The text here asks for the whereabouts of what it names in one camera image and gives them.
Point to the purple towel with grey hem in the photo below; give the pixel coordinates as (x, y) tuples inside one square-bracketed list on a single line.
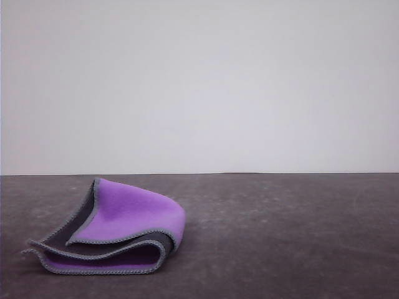
[(134, 211)]

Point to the grey table cloth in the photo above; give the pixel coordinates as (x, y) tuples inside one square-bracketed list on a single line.
[(296, 243)]

